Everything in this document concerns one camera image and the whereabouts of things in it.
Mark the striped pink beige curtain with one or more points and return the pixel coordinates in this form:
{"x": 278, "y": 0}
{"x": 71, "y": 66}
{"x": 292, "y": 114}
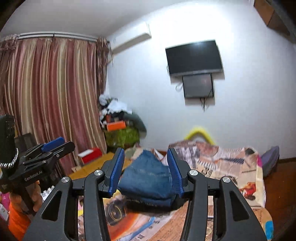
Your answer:
{"x": 46, "y": 92}

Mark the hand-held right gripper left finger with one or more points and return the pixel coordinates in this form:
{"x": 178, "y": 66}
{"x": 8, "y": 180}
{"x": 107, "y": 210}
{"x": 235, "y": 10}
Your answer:
{"x": 116, "y": 171}

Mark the small wall monitor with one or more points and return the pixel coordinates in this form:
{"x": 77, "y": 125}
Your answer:
{"x": 197, "y": 85}

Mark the red box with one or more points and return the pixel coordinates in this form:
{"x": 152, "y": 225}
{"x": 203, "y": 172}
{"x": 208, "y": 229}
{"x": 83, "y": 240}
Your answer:
{"x": 91, "y": 156}

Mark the person's left forearm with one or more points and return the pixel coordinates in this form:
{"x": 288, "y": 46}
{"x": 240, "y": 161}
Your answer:
{"x": 17, "y": 222}

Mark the wooden wall cabinet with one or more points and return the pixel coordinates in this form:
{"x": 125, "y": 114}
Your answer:
{"x": 275, "y": 16}

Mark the newspaper print blanket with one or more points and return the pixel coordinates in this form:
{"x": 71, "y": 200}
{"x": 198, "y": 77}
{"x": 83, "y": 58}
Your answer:
{"x": 219, "y": 157}

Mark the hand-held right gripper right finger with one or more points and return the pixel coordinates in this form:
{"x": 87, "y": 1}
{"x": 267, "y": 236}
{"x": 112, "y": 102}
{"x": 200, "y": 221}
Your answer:
{"x": 175, "y": 171}

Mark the white air conditioner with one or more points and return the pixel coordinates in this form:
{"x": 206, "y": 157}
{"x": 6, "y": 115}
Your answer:
{"x": 131, "y": 39}

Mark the blue denim jacket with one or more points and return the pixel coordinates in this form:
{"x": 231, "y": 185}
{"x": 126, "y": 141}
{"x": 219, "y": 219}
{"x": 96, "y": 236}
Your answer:
{"x": 145, "y": 178}

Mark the orange box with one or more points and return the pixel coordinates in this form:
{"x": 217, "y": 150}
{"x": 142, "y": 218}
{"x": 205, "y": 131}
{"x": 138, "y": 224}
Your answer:
{"x": 115, "y": 126}

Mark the white crumpled clutter pile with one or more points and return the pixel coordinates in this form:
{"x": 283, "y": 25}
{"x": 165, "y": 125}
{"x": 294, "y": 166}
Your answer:
{"x": 115, "y": 104}

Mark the purple pillow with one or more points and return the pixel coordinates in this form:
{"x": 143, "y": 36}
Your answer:
{"x": 270, "y": 160}

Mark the yellow curved hoop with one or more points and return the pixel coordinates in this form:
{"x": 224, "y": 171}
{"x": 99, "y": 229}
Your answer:
{"x": 201, "y": 132}

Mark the black wall television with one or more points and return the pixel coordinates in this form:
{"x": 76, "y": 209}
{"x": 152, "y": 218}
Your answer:
{"x": 194, "y": 56}

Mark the pink plastic item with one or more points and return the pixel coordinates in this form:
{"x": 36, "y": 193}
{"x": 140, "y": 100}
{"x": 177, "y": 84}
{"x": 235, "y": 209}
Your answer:
{"x": 4, "y": 206}

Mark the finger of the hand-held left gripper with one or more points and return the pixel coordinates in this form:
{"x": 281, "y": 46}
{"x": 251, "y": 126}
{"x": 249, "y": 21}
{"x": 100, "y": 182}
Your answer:
{"x": 62, "y": 150}
{"x": 54, "y": 143}

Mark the grey cloth bundle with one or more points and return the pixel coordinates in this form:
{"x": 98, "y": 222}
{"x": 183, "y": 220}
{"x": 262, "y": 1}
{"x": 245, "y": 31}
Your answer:
{"x": 137, "y": 122}

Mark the person's left hand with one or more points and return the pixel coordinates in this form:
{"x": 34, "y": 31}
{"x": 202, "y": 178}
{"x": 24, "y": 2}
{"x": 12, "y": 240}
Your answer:
{"x": 37, "y": 197}

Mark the white curtain rod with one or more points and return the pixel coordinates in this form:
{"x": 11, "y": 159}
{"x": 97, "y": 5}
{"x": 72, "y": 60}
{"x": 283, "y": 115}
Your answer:
{"x": 57, "y": 36}

